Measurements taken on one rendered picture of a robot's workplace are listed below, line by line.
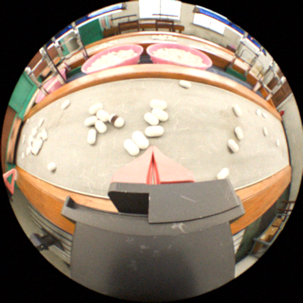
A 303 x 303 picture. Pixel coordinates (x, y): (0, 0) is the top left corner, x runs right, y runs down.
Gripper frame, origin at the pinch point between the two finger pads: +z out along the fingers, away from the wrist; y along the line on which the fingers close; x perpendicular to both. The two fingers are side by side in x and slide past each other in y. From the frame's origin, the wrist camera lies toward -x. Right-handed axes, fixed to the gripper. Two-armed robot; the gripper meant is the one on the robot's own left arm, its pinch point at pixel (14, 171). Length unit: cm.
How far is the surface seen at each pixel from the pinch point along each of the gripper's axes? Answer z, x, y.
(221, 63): 57, -29, -83
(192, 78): 30, -11, -55
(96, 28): 207, -184, 78
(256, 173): 10, 7, -73
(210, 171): 12, 6, -55
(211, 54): 55, -32, -75
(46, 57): 22.1, -30.3, -8.2
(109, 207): 5.9, 8.8, -35.7
